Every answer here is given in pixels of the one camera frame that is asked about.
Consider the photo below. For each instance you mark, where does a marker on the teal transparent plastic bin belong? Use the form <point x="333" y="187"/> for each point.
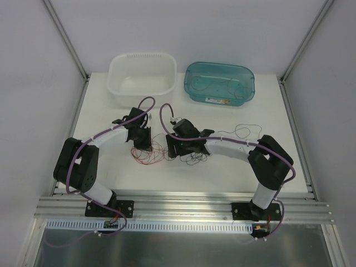
<point x="221" y="81"/>

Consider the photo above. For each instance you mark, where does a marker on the aluminium frame post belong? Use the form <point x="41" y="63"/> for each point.
<point x="307" y="38"/>
<point x="48" y="5"/>

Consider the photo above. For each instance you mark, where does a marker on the right aluminium frame post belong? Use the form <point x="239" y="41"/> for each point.
<point x="307" y="38"/>

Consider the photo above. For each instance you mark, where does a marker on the left aluminium frame post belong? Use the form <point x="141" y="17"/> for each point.
<point x="48" y="5"/>

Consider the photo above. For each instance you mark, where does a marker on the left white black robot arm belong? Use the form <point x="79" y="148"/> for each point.
<point x="77" y="164"/>

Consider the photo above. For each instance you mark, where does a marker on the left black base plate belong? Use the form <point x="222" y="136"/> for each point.
<point x="125" y="207"/>

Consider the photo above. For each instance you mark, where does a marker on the aluminium mounting rail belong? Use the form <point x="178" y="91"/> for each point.
<point x="189" y="206"/>

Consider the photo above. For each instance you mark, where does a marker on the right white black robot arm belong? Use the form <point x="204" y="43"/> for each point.
<point x="268" y="160"/>

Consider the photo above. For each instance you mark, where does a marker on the white slotted cable duct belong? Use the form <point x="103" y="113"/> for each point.
<point x="151" y="226"/>

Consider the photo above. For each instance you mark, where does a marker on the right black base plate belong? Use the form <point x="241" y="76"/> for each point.
<point x="249" y="211"/>

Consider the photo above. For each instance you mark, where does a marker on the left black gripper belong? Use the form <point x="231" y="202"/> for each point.
<point x="143" y="138"/>

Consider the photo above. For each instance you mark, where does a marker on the label sticker on bin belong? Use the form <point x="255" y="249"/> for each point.
<point x="218" y="101"/>

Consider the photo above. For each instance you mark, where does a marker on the white plastic tub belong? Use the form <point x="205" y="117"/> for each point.
<point x="133" y="76"/>

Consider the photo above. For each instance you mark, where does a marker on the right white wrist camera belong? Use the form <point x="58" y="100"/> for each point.
<point x="175" y="120"/>

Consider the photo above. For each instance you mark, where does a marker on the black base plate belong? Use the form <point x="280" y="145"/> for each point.
<point x="249" y="211"/>
<point x="125" y="207"/>

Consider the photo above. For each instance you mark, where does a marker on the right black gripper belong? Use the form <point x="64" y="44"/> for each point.
<point x="172" y="147"/>

